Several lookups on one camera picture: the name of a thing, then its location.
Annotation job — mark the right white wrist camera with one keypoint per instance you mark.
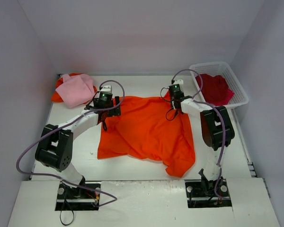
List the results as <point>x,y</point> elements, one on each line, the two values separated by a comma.
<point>180,82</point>

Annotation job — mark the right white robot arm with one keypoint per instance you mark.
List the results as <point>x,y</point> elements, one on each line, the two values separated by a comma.
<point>216,128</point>

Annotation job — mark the white plastic basket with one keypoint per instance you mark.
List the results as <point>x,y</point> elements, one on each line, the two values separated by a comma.
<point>222,68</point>

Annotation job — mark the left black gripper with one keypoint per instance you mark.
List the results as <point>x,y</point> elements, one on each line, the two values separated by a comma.
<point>117,107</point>

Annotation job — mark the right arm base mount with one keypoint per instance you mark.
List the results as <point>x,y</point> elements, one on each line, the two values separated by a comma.
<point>198,198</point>

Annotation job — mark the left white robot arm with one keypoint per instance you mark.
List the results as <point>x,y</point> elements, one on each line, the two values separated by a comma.
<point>56,145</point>

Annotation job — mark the pink folded t shirt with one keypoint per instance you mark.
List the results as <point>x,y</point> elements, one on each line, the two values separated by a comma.
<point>75,89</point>

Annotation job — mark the orange t shirt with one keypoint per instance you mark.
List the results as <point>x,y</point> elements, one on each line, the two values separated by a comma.
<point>144,132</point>
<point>55,94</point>

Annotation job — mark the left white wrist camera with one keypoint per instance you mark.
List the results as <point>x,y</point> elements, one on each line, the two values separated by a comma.
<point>106,88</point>

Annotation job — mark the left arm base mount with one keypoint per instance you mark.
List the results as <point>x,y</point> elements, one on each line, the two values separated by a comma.
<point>76,199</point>

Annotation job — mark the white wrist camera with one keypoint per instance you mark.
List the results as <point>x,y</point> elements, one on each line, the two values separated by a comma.
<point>180,82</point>
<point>106,88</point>

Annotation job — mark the red t shirt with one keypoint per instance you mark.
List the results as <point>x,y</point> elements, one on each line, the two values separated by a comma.
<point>215,90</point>

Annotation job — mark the orange folded t shirt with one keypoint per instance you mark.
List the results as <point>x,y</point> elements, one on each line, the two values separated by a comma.
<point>55,94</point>

